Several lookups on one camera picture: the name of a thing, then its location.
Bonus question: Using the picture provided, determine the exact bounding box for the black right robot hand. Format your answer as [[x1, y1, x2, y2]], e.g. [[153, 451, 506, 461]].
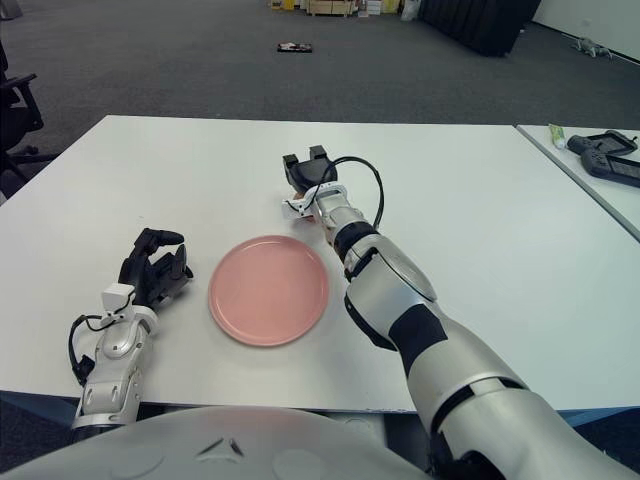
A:
[[280, 144, 340, 224]]

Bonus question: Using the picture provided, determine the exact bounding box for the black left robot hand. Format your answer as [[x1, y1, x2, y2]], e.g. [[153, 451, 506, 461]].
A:
[[102, 227, 195, 316]]

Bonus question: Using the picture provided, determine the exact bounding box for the pink round plate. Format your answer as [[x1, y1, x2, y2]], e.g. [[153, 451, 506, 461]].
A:
[[207, 233, 331, 348]]

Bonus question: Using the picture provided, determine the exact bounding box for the wooden pallet crate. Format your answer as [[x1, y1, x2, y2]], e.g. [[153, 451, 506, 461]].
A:
[[306, 0, 355, 17]]

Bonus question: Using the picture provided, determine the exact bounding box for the grey robot torso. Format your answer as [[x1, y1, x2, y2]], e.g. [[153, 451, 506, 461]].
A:
[[0, 404, 431, 480]]

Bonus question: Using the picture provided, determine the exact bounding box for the black office chair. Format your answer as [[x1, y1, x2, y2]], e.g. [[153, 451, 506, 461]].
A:
[[0, 42, 56, 201]]

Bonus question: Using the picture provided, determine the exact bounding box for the black curtain partition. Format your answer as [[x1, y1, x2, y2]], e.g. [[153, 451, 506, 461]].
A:
[[418, 0, 542, 57]]

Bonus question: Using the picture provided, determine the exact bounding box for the black handheld controller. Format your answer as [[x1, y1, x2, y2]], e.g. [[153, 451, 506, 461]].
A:
[[566, 129, 640, 156], [579, 149, 640, 189]]

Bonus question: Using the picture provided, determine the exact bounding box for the grey quadruped robot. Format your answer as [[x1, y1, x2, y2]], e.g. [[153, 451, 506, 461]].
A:
[[571, 35, 614, 59]]

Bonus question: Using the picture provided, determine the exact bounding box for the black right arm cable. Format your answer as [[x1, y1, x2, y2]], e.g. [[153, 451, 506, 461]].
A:
[[319, 156, 386, 231]]

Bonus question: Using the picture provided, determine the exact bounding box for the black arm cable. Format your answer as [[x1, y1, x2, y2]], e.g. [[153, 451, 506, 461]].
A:
[[319, 156, 386, 231], [67, 312, 107, 387]]

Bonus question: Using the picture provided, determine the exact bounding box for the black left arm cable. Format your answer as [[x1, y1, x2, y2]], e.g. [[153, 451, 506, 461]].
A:
[[67, 312, 107, 387]]

